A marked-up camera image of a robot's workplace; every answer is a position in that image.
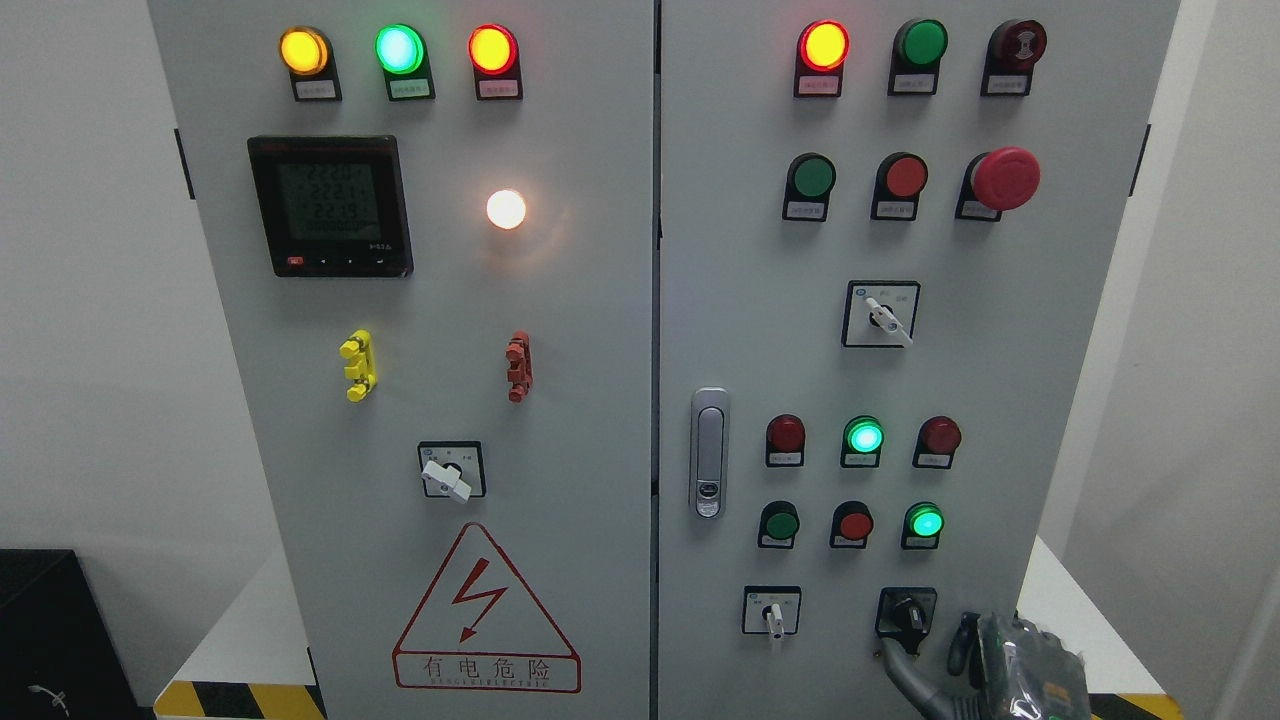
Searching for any red pushbutton lower row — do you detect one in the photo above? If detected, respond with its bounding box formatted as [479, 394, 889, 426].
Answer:
[828, 500, 874, 550]

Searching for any grey cabinet left door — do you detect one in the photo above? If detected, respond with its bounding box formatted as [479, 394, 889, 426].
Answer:
[148, 1, 657, 719]

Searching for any red emergency stop button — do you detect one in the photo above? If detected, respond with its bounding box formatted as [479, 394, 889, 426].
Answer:
[955, 146, 1041, 222]

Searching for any dark red indicator light right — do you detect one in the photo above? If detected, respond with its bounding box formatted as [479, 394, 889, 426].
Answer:
[911, 415, 963, 470]

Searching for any black rotary knob switch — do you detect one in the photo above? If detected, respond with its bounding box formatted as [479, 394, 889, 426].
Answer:
[876, 587, 938, 656]

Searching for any green pushbutton lower row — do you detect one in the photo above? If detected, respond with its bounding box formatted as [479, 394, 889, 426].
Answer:
[756, 500, 800, 550]

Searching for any white glowing indicator light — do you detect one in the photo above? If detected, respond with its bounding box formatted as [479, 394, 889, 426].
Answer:
[485, 188, 529, 231]

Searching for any red-orange indicator light left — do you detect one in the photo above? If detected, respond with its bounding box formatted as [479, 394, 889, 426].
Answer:
[467, 23, 524, 101]

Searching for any black box lower left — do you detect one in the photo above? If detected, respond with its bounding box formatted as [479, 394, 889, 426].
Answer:
[1, 550, 141, 719]

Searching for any green indicator light top left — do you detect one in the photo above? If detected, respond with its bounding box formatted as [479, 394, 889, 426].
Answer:
[374, 23, 435, 102]

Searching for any red electric warning sticker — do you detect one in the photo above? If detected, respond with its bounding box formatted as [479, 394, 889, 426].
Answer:
[392, 521, 582, 694]

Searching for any white rotary selector switch upper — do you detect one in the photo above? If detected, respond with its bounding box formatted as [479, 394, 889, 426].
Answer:
[841, 281, 922, 348]

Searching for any yellow terminal connector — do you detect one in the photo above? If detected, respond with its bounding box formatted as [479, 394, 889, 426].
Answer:
[339, 328, 378, 404]

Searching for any red terminal connector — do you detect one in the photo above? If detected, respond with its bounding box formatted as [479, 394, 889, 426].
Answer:
[506, 331, 532, 404]

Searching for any red indicator light top right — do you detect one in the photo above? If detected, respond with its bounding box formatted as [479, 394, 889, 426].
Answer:
[794, 19, 851, 99]

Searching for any white platform with hazard stripes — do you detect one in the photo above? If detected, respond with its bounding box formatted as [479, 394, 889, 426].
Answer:
[152, 539, 1183, 719]

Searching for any silver door handle lock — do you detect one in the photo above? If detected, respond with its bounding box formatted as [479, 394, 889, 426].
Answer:
[689, 387, 730, 519]

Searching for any grey cabinet right door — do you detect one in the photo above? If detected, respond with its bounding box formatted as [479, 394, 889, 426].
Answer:
[653, 1, 1179, 719]

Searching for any green pushbutton top right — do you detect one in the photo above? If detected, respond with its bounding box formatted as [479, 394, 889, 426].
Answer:
[887, 18, 948, 96]

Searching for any yellow indicator light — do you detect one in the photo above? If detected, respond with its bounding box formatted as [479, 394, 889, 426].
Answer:
[278, 26, 342, 102]

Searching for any white rotary selector switch bottom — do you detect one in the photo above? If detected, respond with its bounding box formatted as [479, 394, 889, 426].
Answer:
[741, 585, 803, 653]

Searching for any red pushbutton second row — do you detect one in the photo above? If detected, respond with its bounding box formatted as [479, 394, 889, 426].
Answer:
[870, 152, 929, 222]

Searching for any lit green indicator light middle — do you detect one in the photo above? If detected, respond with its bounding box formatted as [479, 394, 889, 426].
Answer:
[840, 415, 884, 468]

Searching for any grey cabinet door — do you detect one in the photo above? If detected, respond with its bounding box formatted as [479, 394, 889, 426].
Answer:
[148, 1, 657, 719]
[653, 1, 1179, 719]

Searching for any dark red indicator light left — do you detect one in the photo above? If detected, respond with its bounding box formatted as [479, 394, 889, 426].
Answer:
[765, 414, 806, 468]

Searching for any white rotary selector switch left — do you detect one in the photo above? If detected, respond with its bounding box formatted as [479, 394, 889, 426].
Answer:
[417, 439, 486, 503]

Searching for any lit green indicator lower right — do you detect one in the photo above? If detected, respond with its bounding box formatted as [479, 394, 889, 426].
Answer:
[900, 501, 945, 550]

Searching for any white rotary selector switch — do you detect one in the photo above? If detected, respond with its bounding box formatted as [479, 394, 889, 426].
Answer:
[841, 281, 922, 348]
[741, 585, 803, 653]
[417, 439, 486, 503]

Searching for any black digital power meter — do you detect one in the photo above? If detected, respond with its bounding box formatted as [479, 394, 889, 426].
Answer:
[247, 135, 413, 278]

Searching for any dark red indicator light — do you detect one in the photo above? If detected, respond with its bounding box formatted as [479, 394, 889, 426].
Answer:
[911, 415, 963, 470]
[765, 414, 806, 468]

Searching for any green pushbutton second row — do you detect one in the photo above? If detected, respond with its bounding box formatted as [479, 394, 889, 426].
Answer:
[782, 152, 836, 222]

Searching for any dark red buzzer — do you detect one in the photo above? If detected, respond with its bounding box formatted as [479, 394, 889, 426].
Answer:
[980, 19, 1047, 97]

